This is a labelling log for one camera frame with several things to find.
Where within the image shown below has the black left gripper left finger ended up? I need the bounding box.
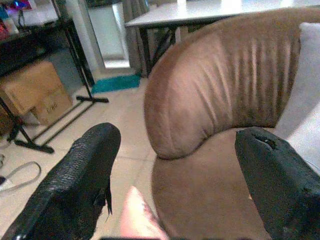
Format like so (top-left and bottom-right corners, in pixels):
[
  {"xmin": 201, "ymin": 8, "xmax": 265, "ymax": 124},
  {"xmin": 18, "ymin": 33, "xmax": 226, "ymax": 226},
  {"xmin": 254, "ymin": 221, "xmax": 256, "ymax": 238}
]
[{"xmin": 0, "ymin": 122, "xmax": 122, "ymax": 240}]

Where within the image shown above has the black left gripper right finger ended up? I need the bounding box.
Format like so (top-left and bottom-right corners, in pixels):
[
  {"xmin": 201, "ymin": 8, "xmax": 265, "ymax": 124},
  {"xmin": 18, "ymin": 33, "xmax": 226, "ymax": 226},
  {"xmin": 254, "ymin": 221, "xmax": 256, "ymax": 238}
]
[{"xmin": 234, "ymin": 126, "xmax": 320, "ymax": 240}]

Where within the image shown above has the white pillow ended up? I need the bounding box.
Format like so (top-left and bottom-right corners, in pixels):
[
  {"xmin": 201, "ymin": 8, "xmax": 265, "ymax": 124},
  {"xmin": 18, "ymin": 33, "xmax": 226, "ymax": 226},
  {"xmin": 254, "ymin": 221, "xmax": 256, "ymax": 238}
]
[{"xmin": 274, "ymin": 21, "xmax": 320, "ymax": 176}]

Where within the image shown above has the brown leather sofa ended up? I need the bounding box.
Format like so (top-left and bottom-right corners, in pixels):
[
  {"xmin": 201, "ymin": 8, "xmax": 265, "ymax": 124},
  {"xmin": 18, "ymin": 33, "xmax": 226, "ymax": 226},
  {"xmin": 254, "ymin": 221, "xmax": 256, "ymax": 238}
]
[{"xmin": 143, "ymin": 6, "xmax": 320, "ymax": 240}]

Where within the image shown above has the teal floor mat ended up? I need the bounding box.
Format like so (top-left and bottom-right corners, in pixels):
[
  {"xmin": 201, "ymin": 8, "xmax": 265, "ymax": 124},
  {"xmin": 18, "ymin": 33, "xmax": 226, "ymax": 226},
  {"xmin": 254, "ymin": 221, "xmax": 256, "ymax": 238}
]
[{"xmin": 90, "ymin": 74, "xmax": 142, "ymax": 95}]

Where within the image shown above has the pink cloth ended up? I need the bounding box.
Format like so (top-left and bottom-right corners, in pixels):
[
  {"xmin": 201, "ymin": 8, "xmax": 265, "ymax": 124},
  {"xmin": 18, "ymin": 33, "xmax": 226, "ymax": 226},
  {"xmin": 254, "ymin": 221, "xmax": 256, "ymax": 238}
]
[{"xmin": 119, "ymin": 185, "xmax": 171, "ymax": 240}]

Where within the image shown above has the brown cardboard box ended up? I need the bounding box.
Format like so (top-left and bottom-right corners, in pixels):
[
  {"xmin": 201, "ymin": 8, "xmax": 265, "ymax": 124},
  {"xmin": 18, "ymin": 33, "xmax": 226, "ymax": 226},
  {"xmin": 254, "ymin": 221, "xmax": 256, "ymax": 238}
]
[{"xmin": 0, "ymin": 60, "xmax": 74, "ymax": 126}]

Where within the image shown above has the black metal rack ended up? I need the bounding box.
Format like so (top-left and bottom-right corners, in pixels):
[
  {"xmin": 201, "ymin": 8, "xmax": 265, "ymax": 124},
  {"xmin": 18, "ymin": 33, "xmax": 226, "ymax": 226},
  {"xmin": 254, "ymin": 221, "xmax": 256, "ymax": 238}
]
[{"xmin": 0, "ymin": 0, "xmax": 110, "ymax": 154}]

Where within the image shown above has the grey curtain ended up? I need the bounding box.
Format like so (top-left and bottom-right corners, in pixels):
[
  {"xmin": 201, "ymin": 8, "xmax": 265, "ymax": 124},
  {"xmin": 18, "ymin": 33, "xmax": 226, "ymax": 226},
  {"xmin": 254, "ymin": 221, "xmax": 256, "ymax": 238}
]
[{"xmin": 121, "ymin": 0, "xmax": 161, "ymax": 78}]

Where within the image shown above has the white table with black legs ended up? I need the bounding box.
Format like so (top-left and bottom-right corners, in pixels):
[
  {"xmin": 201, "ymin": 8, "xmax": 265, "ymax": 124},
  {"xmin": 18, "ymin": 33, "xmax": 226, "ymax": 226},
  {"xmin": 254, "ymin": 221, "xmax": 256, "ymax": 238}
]
[{"xmin": 124, "ymin": 0, "xmax": 320, "ymax": 78}]

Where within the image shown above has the white cable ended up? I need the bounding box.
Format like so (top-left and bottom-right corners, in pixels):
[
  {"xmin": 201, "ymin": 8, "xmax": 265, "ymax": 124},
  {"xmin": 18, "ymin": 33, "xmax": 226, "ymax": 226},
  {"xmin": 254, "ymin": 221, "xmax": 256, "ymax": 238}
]
[{"xmin": 0, "ymin": 160, "xmax": 42, "ymax": 193}]

